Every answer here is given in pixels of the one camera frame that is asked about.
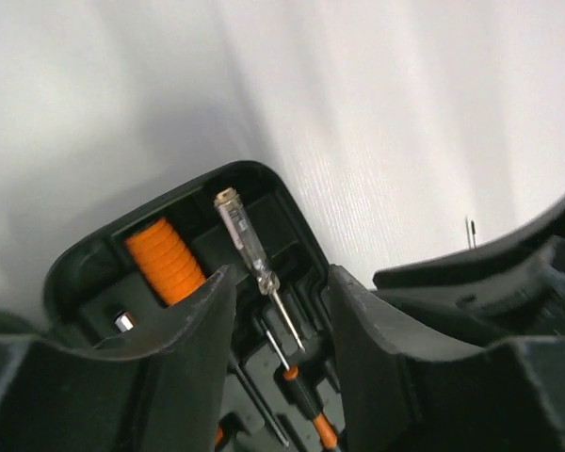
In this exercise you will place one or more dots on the black plastic tool case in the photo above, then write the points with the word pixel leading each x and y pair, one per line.
pixel 281 391

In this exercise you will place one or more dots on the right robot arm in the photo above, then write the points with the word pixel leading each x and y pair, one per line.
pixel 512 286

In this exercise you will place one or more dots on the orange handled screwdriver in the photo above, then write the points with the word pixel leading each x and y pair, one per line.
pixel 165 261

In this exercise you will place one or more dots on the chrome extension bar in case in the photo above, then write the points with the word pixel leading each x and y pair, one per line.
pixel 124 321

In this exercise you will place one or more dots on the small orange screwdriver in case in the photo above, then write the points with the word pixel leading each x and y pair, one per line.
pixel 305 399

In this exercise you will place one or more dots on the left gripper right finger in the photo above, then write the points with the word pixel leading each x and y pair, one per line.
pixel 408 387

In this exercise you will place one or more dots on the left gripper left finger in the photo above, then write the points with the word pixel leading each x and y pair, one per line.
pixel 157 387

